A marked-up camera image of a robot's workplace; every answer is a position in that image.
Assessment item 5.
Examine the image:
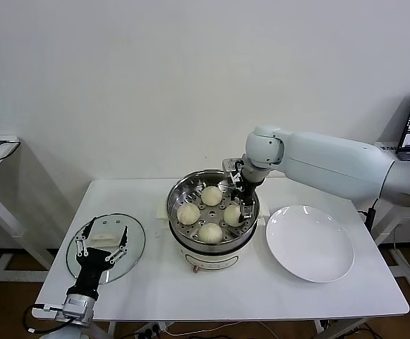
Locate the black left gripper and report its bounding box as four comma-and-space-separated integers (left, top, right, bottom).
66, 218, 128, 297

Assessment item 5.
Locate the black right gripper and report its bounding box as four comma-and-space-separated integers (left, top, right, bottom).
229, 174, 258, 227

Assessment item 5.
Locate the white steamed baozi bun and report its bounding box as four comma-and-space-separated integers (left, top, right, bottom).
198, 222, 224, 245
200, 186, 222, 207
223, 204, 247, 227
176, 203, 201, 225

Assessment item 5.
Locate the round glass pot lid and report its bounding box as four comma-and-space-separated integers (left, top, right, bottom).
66, 212, 146, 283

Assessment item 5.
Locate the stainless steel steamer basket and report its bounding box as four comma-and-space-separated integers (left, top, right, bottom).
165, 170, 261, 249

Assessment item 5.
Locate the stainless steel steamer pot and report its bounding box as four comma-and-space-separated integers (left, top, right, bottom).
155, 168, 271, 275

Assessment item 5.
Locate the white ceramic plate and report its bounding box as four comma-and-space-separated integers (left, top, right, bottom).
265, 204, 356, 283

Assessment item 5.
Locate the white power strip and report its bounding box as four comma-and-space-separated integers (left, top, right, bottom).
133, 320, 172, 339

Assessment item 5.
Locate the white side table with laptop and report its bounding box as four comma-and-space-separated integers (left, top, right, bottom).
372, 141, 410, 297

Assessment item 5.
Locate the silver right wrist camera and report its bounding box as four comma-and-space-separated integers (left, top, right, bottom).
222, 157, 244, 174

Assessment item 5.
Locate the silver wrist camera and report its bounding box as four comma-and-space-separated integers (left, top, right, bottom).
62, 295, 97, 326
222, 157, 244, 174

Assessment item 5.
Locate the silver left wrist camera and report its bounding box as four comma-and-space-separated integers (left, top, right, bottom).
62, 295, 97, 326

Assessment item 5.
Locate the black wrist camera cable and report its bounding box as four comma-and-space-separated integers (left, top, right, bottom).
23, 302, 68, 335

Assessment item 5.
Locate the black cable with white plug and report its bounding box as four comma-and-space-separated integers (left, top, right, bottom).
358, 199, 378, 227

